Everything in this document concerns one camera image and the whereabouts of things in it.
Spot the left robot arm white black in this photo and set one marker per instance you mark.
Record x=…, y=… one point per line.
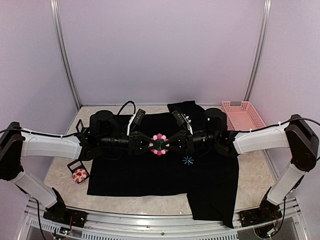
x=50, y=147

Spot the left aluminium frame post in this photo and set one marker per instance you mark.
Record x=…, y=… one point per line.
x=54, y=5

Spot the right aluminium frame post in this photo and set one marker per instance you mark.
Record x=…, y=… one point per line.
x=263, y=30

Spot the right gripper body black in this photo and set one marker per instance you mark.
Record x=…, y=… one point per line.
x=189, y=143

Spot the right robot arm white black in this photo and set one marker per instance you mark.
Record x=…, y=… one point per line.
x=294, y=134

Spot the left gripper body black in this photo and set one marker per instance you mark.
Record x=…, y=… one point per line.
x=133, y=138

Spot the aluminium frame post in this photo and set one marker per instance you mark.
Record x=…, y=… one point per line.
x=263, y=30
x=54, y=5

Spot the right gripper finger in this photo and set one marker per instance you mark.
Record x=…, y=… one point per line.
x=177, y=137
x=177, y=149

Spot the front aluminium rail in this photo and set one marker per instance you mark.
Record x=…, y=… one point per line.
x=101, y=225

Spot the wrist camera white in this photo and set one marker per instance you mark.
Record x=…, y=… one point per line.
x=182, y=119
x=135, y=120

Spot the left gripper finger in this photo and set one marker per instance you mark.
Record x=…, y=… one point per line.
x=144, y=139
x=145, y=148

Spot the pink plastic basket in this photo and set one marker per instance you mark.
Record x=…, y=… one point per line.
x=241, y=116

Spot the black t-shirt blue logo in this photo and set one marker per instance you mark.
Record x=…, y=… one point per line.
x=209, y=179

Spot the flower brooch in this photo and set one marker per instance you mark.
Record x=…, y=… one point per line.
x=79, y=175
x=160, y=144

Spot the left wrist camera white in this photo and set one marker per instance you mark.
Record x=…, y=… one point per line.
x=135, y=120

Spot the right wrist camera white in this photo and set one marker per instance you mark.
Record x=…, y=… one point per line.
x=182, y=119

